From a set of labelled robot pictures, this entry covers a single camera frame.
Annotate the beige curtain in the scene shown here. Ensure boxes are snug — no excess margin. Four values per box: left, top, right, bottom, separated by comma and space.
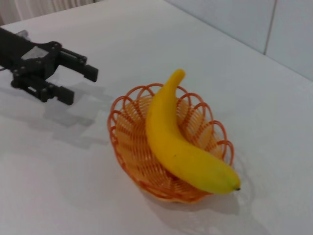
0, 0, 95, 26

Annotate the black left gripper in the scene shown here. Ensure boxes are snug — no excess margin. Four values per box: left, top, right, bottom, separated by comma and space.
0, 26, 99, 106

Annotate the yellow banana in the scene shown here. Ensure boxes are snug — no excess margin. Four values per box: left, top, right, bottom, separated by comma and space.
145, 69, 242, 195

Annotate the orange woven plastic basket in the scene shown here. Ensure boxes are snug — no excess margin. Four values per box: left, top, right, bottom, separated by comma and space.
108, 83, 235, 204

